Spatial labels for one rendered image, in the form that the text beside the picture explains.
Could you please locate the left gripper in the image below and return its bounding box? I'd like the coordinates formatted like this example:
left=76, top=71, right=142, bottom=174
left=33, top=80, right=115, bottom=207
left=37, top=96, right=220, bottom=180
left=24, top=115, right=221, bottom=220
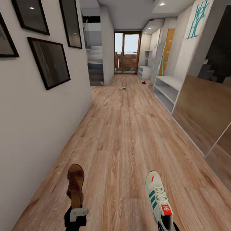
left=64, top=207, right=86, bottom=231

